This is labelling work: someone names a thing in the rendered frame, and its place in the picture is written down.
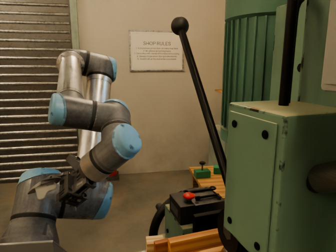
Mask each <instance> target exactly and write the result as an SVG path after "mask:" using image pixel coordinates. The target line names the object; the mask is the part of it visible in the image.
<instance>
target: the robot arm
mask: <svg viewBox="0 0 336 252"><path fill-rule="evenodd" d="M56 66H57V69H58V70H59V75H58V83H57V90H56V93H53V94H52V95H51V98H50V103H49V109H48V122H49V123H50V124H51V125H56V126H58V127H61V126H62V127H68V128H75V129H80V136H79V144H78V151H77V156H76V155H72V154H69V155H68V157H67V158H66V161H67V162H68V163H69V164H70V166H71V167H72V168H73V169H74V170H73V171H70V170H69V171H66V172H62V173H61V172H60V171H59V170H57V169H54V168H48V167H45V168H42V167H38V168H32V169H29V170H27V171H25V172H24V173H23V174H22V175H21V176H20V178H19V182H18V184H17V186H16V193H15V198H14V203H13V207H12V212H11V217H10V222H9V225H8V227H7V228H6V230H5V232H4V233H3V235H2V236H1V238H0V244H1V243H18V242H34V241H51V240H53V241H55V242H56V243H57V244H58V245H60V240H59V236H58V232H57V228H56V221H57V219H77V220H101V219H104V218H105V217H106V215H107V214H108V212H109V209H110V206H111V203H112V198H113V184H112V183H111V182H108V176H109V175H111V174H112V173H113V172H114V171H116V170H117V169H118V168H119V167H121V166H122V165H123V164H124V163H126V162H127V161H128V160H129V159H132V158H133V157H134V156H135V155H136V154H137V153H138V152H139V151H140V150H141V147H142V141H141V138H140V135H139V134H138V132H137V131H136V130H135V129H134V128H133V127H132V124H131V114H130V111H129V108H128V106H127V105H126V104H125V103H124V102H123V101H121V100H119V99H114V98H113V99H110V95H111V84H112V83H113V82H114V81H115V80H116V76H117V62H116V60H115V59H114V58H113V57H110V56H108V55H102V54H98V53H95V52H91V51H87V50H83V49H67V50H64V51H63V52H61V53H60V54H59V56H58V58H57V61H56ZM82 76H85V77H86V80H87V82H86V90H85V98H84V90H83V78H82Z"/></svg>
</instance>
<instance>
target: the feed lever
mask: <svg viewBox="0 0 336 252"><path fill-rule="evenodd" d="M188 29H189V22H188V21H187V19H186V18H184V17H182V16H178V17H176V18H174V19H173V20H172V22H171V30H172V32H173V33H174V34H176V35H178V36H179V38H180V41H181V44H182V48H183V51H184V54H185V58H186V61H187V64H188V67H189V71H190V74H191V77H192V81H193V84H194V87H195V90H196V94H197V97H198V100H199V104H200V107H201V110H202V113H203V117H204V120H205V123H206V127H207V130H208V133H209V136H210V140H211V143H212V146H213V150H214V153H215V156H216V159H217V163H218V166H219V169H220V173H221V176H222V179H223V182H224V186H225V187H226V167H227V159H226V156H225V153H224V150H223V147H222V144H221V141H220V138H219V134H218V131H217V128H216V125H215V122H214V119H213V116H212V112H211V109H210V106H209V103H208V100H207V97H206V94H205V91H204V87H203V84H202V81H201V78H200V75H199V72H198V69H197V66H196V62H195V59H194V56H193V53H192V50H191V47H190V44H189V40H188V37H187V34H186V32H187V31H188ZM224 212H225V209H222V210H221V211H220V213H219V215H218V218H217V229H218V234H219V238H220V240H221V243H222V244H223V246H224V248H225V249H226V250H227V251H228V252H248V251H247V250H246V249H245V248H244V247H243V246H242V244H241V243H240V242H239V241H238V240H237V239H236V238H235V237H234V236H233V235H232V234H231V233H230V232H229V231H228V230H227V229H226V228H225V227H224Z"/></svg>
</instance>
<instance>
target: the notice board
mask: <svg viewBox="0 0 336 252"><path fill-rule="evenodd" d="M128 37H129V71H130V72H183V71H184V50H183V47H182V43H181V40H180V37H179V35H176V34H174V33H173V31H170V30H128Z"/></svg>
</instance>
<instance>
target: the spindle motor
mask: <svg viewBox="0 0 336 252"><path fill-rule="evenodd" d="M286 4H287V0H225V20H224V21H225V24H224V49H223V75H222V101H221V126H220V138H221V139H222V140H223V141H224V142H226V143H228V122H229V104H230V103H233V102H254V101H269V100H270V92H271V78H272V65H273V51H274V37H275V24H276V10H277V7H279V6H282V5H286Z"/></svg>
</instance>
